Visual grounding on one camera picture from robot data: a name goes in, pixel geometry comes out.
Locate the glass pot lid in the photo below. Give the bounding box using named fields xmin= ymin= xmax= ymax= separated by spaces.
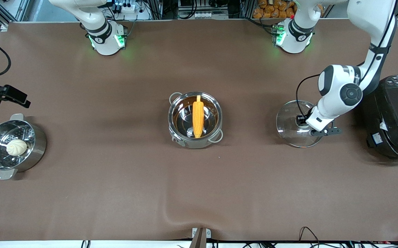
xmin=276 ymin=100 xmax=324 ymax=148

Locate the yellow corn cob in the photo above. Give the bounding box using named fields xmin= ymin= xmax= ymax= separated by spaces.
xmin=192 ymin=95 xmax=205 ymax=138

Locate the steel steamer pot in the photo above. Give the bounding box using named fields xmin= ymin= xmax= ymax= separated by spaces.
xmin=0 ymin=114 xmax=47 ymax=180

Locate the white steamed bun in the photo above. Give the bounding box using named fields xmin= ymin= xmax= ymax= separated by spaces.
xmin=6 ymin=139 xmax=28 ymax=156

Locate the brown table mat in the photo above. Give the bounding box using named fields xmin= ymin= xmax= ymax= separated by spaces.
xmin=0 ymin=18 xmax=398 ymax=241

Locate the black rice cooker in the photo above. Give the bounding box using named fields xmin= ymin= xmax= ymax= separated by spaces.
xmin=360 ymin=74 xmax=398 ymax=163

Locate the bag of orange snacks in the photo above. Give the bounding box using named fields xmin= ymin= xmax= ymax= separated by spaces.
xmin=253 ymin=0 xmax=296 ymax=19

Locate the white power strip with plugs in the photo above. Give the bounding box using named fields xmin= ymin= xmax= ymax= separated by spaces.
xmin=114 ymin=1 xmax=141 ymax=13

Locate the metal table clamp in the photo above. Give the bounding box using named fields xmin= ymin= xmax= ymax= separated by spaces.
xmin=189 ymin=227 xmax=211 ymax=248

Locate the black looped floor cable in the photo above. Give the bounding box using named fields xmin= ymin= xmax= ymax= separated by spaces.
xmin=298 ymin=226 xmax=320 ymax=244

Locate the steel pot with loop handles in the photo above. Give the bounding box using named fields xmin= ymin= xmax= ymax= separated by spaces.
xmin=168 ymin=91 xmax=224 ymax=149

